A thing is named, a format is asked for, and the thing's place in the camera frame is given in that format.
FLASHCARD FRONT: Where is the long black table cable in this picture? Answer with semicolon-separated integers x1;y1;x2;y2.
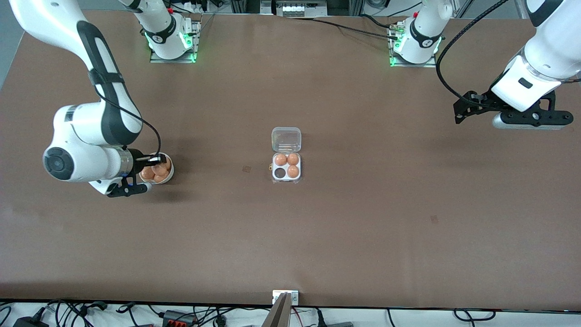
290;16;400;40

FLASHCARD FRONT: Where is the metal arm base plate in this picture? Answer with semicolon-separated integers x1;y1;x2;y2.
388;23;437;68
150;20;199;64

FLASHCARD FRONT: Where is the grey electrical terminal block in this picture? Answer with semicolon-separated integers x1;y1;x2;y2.
261;0;328;18

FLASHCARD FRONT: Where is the short black table cable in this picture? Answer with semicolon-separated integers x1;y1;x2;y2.
361;15;392;30

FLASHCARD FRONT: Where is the white round bowl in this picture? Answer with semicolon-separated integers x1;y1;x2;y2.
138;153;175;185

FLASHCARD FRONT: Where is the small metal mounting bracket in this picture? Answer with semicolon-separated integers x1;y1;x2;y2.
272;290;299;305

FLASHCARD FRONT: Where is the clear plastic four-egg box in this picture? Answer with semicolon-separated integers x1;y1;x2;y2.
271;127;303;184

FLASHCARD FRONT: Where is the aluminium frame profile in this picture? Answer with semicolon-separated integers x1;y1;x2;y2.
231;0;261;14
328;0;364;16

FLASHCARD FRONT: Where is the black power adapter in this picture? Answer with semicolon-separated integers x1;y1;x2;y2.
13;316;49;327

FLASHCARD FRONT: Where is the grey metal pole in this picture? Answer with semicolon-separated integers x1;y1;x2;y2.
262;293;291;327

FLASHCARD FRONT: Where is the dark device with orange clips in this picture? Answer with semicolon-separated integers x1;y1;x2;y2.
162;310;197;327

